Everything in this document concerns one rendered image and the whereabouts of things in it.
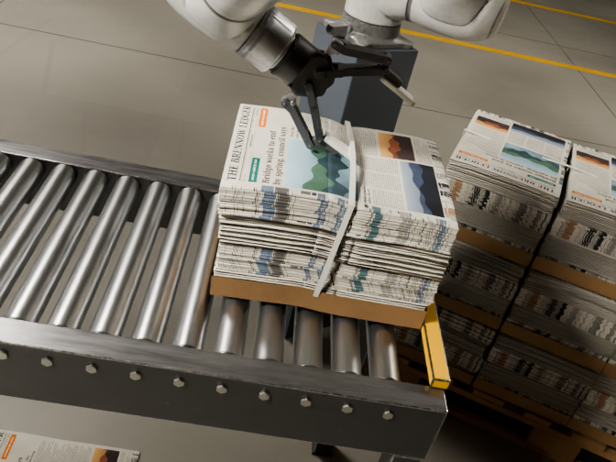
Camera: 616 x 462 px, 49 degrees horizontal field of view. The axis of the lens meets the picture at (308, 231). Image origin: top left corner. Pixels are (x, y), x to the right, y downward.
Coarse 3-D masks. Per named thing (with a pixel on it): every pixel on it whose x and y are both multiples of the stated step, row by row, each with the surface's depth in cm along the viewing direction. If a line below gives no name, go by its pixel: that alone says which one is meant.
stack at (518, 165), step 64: (512, 128) 193; (512, 192) 170; (576, 192) 169; (576, 256) 172; (448, 320) 196; (512, 320) 188; (576, 320) 180; (512, 384) 198; (576, 384) 191; (576, 448) 201
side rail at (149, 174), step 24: (0, 144) 140; (24, 144) 141; (48, 168) 140; (72, 168) 139; (96, 168) 140; (120, 168) 142; (144, 168) 143; (72, 192) 143; (144, 192) 142; (216, 192) 142; (168, 216) 146
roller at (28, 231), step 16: (48, 176) 136; (64, 176) 136; (48, 192) 130; (64, 192) 134; (32, 208) 125; (48, 208) 127; (16, 224) 122; (32, 224) 122; (48, 224) 126; (16, 240) 117; (32, 240) 119; (0, 256) 113; (16, 256) 114; (0, 272) 110; (16, 272) 113; (0, 288) 108; (0, 304) 107
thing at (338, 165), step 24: (360, 144) 122; (336, 168) 112; (360, 168) 114; (336, 192) 106; (360, 192) 108; (336, 216) 105; (360, 216) 105; (312, 264) 111; (336, 264) 111; (312, 288) 114; (336, 288) 114
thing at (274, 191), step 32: (256, 128) 118; (288, 128) 120; (256, 160) 109; (288, 160) 111; (320, 160) 113; (224, 192) 103; (256, 192) 103; (288, 192) 103; (320, 192) 104; (224, 224) 107; (256, 224) 107; (288, 224) 107; (320, 224) 106; (224, 256) 111; (256, 256) 111; (288, 256) 111
